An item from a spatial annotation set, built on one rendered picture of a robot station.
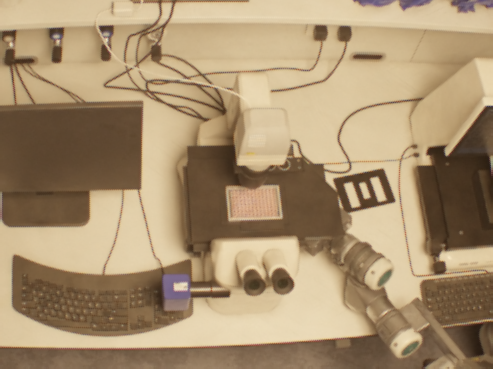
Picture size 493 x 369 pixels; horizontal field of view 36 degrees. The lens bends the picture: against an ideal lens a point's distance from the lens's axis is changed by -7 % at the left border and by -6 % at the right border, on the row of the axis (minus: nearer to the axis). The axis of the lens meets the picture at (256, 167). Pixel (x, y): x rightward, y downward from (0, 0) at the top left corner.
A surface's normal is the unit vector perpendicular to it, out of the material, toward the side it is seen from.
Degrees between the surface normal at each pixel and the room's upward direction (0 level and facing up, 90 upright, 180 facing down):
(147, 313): 5
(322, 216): 0
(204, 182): 0
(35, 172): 86
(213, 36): 90
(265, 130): 47
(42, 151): 86
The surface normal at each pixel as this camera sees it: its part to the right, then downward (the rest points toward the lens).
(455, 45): 0.10, 0.89
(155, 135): 0.14, -0.47
